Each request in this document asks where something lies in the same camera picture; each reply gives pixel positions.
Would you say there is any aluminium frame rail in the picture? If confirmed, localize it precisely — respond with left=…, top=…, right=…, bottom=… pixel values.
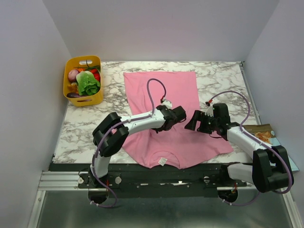
left=38, top=171, right=256, bottom=191

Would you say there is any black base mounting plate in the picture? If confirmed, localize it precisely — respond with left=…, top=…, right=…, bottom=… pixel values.
left=49, top=163, right=247, bottom=202

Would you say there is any pink t-shirt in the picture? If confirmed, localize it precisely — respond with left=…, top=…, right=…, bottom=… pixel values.
left=123, top=72, right=233, bottom=169

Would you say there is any purple toy eggplant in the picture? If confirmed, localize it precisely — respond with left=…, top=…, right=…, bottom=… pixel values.
left=66, top=93, right=82, bottom=98

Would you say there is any yellow plastic basket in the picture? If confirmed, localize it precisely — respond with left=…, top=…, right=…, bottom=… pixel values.
left=63, top=56, right=104, bottom=107

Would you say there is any purple toy onion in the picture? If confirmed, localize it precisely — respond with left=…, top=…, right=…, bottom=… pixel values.
left=68, top=69, right=79, bottom=83

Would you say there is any red toy pepper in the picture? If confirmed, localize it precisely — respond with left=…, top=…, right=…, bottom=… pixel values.
left=90, top=68, right=101, bottom=82

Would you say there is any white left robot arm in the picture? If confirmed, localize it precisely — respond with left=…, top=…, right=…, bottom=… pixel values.
left=89, top=101, right=186, bottom=188

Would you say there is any green toy lettuce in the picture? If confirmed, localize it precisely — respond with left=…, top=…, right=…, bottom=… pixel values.
left=76, top=71, right=101, bottom=96

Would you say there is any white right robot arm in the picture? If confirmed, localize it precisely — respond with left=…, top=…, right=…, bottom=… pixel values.
left=185, top=103, right=294, bottom=193

